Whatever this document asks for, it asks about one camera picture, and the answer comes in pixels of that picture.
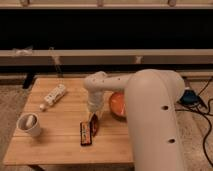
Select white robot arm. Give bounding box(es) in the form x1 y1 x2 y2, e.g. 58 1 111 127
83 69 187 171

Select orange ceramic bowl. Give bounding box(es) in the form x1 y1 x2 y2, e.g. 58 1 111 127
109 92 126 120

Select dark candy bar wrapper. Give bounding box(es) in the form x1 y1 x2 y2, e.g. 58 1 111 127
80 122 92 146

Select wooden table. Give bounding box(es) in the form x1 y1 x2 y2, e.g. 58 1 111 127
3 78 133 165

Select teal power adapter box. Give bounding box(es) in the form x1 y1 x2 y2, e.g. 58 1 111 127
180 87 199 106

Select white window ledge rail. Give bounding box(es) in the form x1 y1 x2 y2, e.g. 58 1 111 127
0 49 213 65

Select black floor cable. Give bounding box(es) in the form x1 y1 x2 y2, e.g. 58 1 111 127
175 78 213 168

